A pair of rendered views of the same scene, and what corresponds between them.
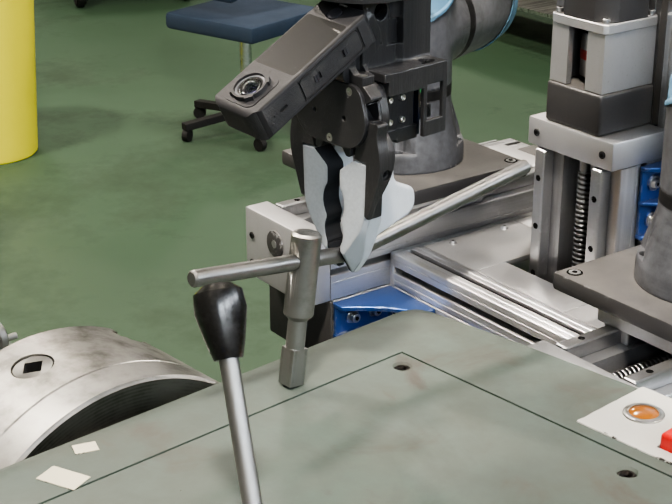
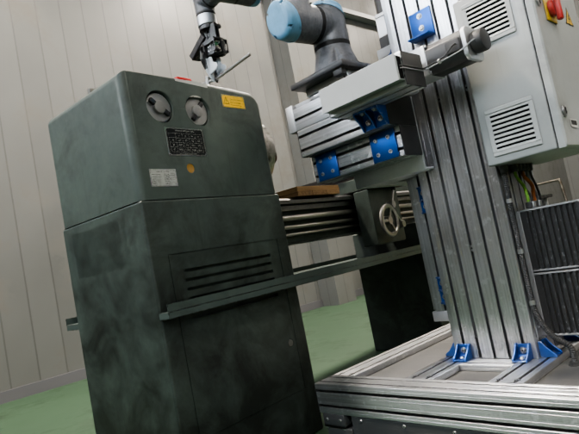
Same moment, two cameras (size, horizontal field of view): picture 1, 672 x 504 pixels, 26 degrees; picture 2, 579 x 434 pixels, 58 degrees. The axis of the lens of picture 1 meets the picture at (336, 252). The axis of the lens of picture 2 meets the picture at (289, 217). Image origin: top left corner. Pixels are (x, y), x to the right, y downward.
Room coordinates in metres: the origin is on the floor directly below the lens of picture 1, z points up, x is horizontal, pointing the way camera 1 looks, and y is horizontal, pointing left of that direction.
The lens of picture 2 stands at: (0.90, -1.98, 0.63)
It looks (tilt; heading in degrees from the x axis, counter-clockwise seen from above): 4 degrees up; 83
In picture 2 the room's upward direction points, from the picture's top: 11 degrees counter-clockwise
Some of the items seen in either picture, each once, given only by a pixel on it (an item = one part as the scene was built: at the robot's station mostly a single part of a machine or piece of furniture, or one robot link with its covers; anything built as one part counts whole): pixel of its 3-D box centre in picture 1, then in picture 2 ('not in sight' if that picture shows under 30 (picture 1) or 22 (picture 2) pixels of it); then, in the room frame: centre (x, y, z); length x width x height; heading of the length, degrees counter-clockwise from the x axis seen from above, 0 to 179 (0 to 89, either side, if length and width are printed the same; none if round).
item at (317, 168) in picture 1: (345, 195); (220, 70); (1.01, -0.01, 1.38); 0.06 x 0.03 x 0.09; 132
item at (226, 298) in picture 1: (223, 320); not in sight; (0.79, 0.07, 1.38); 0.04 x 0.03 x 0.05; 42
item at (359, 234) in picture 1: (382, 209); (213, 68); (0.98, -0.03, 1.38); 0.06 x 0.03 x 0.09; 132
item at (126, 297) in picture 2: not in sight; (196, 331); (0.75, -0.07, 0.43); 0.60 x 0.48 x 0.86; 42
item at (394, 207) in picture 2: not in sight; (383, 215); (1.67, 0.48, 0.73); 0.27 x 0.12 x 0.27; 42
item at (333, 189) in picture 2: not in sight; (289, 199); (1.22, 0.39, 0.88); 0.36 x 0.30 x 0.04; 132
